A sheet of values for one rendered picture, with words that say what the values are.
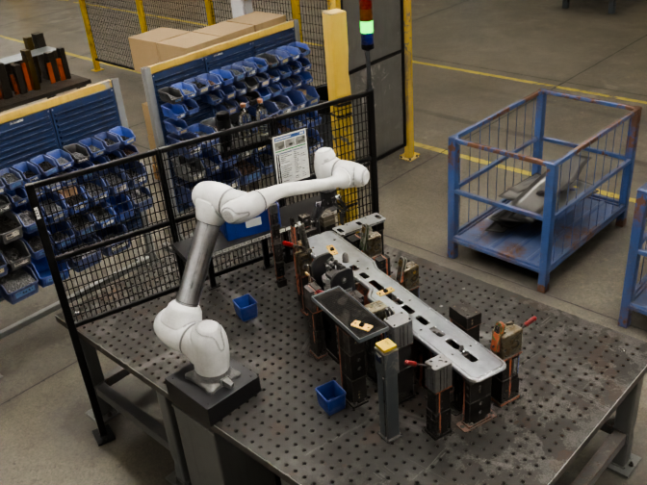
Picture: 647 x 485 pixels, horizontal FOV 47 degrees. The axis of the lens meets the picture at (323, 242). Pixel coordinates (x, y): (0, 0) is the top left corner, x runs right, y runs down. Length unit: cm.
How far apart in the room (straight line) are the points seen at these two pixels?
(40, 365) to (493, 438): 306
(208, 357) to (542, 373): 146
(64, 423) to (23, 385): 52
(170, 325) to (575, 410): 174
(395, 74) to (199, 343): 414
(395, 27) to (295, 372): 393
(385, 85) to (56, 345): 349
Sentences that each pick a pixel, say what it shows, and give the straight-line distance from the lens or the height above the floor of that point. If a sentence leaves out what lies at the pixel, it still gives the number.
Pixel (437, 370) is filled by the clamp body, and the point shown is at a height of 105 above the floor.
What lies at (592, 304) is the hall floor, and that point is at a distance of 522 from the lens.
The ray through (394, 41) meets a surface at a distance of 674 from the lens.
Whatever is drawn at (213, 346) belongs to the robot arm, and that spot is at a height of 101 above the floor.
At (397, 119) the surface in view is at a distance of 698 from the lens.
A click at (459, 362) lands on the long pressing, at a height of 100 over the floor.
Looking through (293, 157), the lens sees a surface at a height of 130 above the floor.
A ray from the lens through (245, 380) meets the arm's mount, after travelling 336.
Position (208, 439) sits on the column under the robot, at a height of 59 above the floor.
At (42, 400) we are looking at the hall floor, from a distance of 488.
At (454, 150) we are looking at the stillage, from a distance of 521.
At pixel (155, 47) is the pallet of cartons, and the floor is 130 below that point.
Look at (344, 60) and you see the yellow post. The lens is 418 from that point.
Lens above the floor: 291
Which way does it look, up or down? 30 degrees down
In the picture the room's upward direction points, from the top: 5 degrees counter-clockwise
